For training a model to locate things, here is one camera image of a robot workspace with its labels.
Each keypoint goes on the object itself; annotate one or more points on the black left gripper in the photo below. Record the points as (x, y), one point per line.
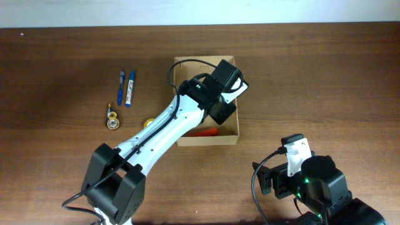
(223, 113)

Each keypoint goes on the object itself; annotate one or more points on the red stapler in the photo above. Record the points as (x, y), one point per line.
(205, 133)

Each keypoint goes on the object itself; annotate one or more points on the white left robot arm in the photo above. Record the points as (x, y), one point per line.
(114, 183)

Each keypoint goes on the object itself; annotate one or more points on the blue ballpoint pen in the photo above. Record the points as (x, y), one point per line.
(120, 88)

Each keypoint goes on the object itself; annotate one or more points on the brown cardboard box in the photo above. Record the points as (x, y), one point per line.
(229, 130)

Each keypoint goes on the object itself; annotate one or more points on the black gold small tape dispenser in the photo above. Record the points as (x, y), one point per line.
(112, 121)

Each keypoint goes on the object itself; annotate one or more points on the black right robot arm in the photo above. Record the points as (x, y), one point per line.
(322, 188)

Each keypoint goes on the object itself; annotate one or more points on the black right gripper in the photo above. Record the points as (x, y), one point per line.
(266, 179)

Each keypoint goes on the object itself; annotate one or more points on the blue whiteboard marker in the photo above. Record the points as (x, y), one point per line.
(129, 93)

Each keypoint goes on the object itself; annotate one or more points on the yellow clear tape roll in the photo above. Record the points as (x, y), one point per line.
(148, 122)

